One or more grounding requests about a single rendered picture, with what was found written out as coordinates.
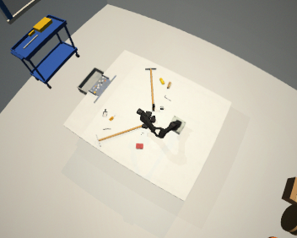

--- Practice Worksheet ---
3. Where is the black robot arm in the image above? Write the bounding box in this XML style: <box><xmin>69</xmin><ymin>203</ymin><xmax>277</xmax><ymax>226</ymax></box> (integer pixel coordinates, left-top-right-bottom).
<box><xmin>136</xmin><ymin>108</ymin><xmax>182</xmax><ymax>138</ymax></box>

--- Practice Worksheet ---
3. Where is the red rectangular block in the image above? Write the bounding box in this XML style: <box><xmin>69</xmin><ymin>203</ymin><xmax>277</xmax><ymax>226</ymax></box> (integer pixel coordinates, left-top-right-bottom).
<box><xmin>136</xmin><ymin>143</ymin><xmax>143</xmax><ymax>149</ymax></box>

